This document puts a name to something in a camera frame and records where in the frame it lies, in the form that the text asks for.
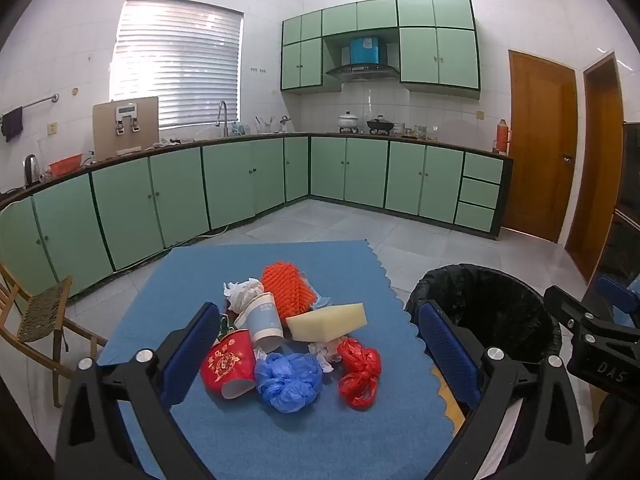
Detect wooden chair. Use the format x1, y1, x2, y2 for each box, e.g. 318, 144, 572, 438
0, 260, 108, 408

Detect pale yellow sponge block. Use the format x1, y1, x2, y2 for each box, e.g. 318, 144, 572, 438
285, 302, 368, 343

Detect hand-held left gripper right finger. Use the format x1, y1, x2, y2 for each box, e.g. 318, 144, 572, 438
417, 300, 586, 480

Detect wooden door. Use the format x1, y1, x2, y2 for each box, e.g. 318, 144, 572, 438
501, 49, 579, 244
565, 51, 626, 283

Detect red plastic basin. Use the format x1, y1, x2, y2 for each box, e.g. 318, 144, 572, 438
48, 154, 83, 177

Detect green upper kitchen cabinets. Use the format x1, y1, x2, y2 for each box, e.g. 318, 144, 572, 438
280, 0, 482, 95

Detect green lower kitchen cabinets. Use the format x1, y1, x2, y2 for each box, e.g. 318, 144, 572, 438
0, 132, 515, 301

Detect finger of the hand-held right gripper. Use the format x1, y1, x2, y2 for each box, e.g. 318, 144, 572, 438
543, 285, 640, 346
596, 275, 640, 328

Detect green kitchen cabinets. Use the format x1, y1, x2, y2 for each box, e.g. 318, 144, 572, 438
280, 0, 482, 95
0, 132, 515, 301

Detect blue scalloped table mat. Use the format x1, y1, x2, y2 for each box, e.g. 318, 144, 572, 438
97, 239, 471, 480

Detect red paper cup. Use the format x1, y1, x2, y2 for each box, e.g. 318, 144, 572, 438
200, 329, 257, 401

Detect orange foam net sleeve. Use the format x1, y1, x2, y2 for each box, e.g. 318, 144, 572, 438
261, 261, 317, 326

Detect white floral wrapper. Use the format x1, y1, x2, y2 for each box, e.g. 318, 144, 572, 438
307, 339, 343, 375

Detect white window blind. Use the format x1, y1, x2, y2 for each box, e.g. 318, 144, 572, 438
109, 0, 245, 131

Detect large white tissue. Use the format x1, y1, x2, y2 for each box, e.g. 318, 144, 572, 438
222, 277, 265, 315

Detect red plastic bag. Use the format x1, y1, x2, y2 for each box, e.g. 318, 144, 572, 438
336, 337, 383, 409

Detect cardboard box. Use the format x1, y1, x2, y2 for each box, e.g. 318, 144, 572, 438
92, 96, 160, 161

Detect dark hanging towel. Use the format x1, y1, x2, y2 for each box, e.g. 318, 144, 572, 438
0, 107, 24, 142

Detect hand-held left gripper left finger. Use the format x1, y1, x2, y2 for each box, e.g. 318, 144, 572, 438
55, 301, 224, 480

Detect metal towel rail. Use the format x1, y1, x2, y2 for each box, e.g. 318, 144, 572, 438
0, 93, 60, 117

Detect dark glass cabinet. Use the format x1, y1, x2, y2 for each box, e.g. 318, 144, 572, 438
595, 121, 640, 286

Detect black-lined trash bin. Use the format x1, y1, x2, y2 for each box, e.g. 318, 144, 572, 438
405, 263, 563, 368

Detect blue plastic bag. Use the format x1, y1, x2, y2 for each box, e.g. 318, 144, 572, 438
254, 351, 325, 414

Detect range hood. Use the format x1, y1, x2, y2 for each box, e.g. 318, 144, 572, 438
325, 36, 401, 82

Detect blue and white paper cup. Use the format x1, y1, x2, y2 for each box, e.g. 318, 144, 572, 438
234, 292, 285, 353

